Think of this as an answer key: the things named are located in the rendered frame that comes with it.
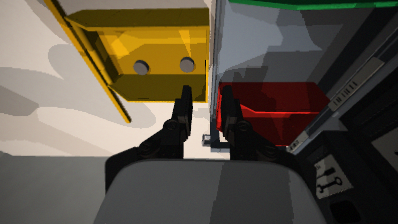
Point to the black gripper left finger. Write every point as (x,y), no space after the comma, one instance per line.
(167,143)

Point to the black metal shelf rack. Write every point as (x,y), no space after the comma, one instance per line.
(264,44)

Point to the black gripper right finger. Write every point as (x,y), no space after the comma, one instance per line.
(251,146)

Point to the grey disc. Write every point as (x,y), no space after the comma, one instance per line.
(141,67)
(187,64)

